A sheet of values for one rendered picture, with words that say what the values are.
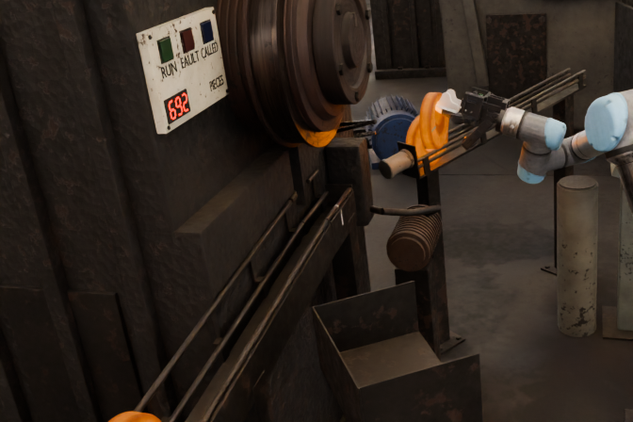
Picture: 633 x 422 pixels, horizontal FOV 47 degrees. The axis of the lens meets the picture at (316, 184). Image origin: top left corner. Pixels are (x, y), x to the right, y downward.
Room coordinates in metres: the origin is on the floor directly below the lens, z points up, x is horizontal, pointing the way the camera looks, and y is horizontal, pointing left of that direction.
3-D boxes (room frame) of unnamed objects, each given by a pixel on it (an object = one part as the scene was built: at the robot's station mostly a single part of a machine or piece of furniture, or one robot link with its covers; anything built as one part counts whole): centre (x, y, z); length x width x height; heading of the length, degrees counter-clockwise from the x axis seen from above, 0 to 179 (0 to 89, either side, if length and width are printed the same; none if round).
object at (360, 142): (1.87, -0.09, 0.68); 0.11 x 0.08 x 0.24; 68
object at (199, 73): (1.37, 0.21, 1.15); 0.26 x 0.02 x 0.18; 158
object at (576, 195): (2.03, -0.79, 0.26); 0.12 x 0.12 x 0.52
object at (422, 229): (1.91, -0.26, 0.27); 0.22 x 0.13 x 0.53; 158
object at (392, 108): (3.89, -0.47, 0.17); 0.57 x 0.31 x 0.34; 178
